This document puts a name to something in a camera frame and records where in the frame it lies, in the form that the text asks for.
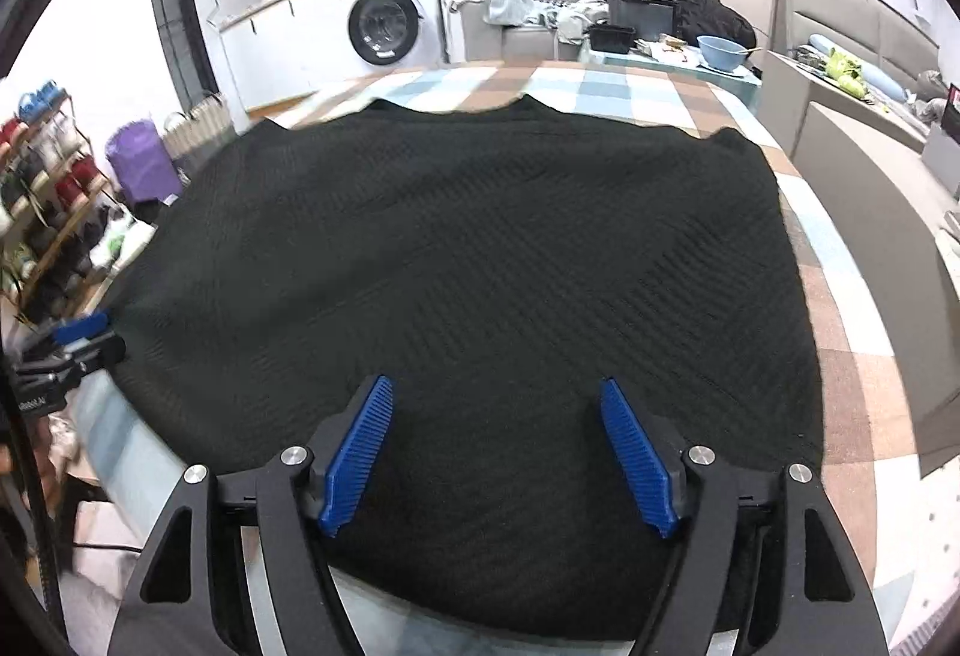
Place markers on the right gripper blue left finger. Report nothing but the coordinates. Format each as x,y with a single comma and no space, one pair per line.
345,447

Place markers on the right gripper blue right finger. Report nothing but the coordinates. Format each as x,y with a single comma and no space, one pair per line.
650,454

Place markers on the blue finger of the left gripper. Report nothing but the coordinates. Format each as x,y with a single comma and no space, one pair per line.
83,327

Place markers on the black knit sweater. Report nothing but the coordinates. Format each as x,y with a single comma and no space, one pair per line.
497,266

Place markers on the light blue clothes pile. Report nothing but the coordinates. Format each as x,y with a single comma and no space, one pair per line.
567,20

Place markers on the shoe rack with shoes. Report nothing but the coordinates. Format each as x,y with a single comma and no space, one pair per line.
56,207

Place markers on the purple bag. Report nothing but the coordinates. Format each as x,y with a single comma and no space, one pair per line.
141,163

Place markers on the checkered blue brown bedspread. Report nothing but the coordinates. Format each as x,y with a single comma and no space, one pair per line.
859,372

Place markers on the grey laundry basket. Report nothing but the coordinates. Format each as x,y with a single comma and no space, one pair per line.
192,138

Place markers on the white kitchen counter cabinet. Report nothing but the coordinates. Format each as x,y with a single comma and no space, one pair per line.
284,51

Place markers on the dark door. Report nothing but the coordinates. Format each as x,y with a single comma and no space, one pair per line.
184,49

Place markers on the small table with teal cloth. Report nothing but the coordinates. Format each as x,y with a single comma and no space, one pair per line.
685,62

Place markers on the blue plastic bowl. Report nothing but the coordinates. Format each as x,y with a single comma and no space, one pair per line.
721,54

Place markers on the black plastic tray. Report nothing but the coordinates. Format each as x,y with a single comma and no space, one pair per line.
613,39

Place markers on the yellow green toy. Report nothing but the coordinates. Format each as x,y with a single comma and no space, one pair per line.
846,72

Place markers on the white washing machine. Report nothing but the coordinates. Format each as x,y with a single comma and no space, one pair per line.
384,35

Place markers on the black monitor screen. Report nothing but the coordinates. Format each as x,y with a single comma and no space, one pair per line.
649,18

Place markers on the grey sofa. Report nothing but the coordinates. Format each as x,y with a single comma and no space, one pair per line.
859,58

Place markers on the black jacket pile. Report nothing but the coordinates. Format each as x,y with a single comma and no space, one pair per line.
693,18

